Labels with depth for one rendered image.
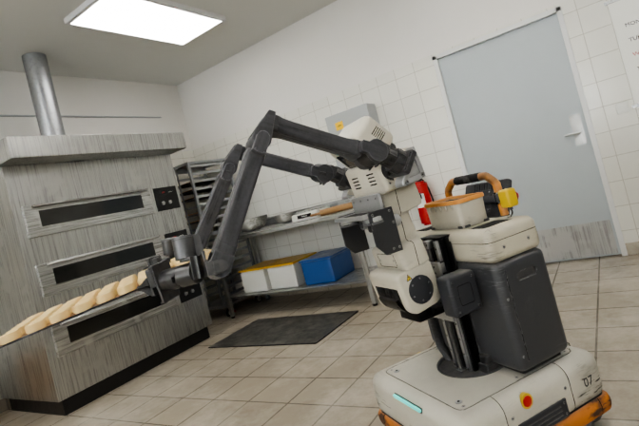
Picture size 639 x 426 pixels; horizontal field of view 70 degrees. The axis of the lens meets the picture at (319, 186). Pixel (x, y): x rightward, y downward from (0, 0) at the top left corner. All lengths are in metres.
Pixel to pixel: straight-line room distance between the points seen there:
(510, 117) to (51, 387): 4.20
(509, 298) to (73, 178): 3.39
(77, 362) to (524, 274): 3.23
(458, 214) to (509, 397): 0.65
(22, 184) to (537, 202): 4.14
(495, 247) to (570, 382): 0.54
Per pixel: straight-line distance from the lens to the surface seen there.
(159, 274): 1.27
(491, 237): 1.71
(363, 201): 1.73
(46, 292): 3.90
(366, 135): 1.65
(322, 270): 4.52
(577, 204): 4.38
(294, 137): 1.39
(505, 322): 1.79
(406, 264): 1.69
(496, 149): 4.40
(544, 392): 1.86
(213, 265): 1.20
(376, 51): 4.79
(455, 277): 1.70
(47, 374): 4.02
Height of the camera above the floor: 1.08
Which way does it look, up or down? 1 degrees up
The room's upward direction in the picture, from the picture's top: 14 degrees counter-clockwise
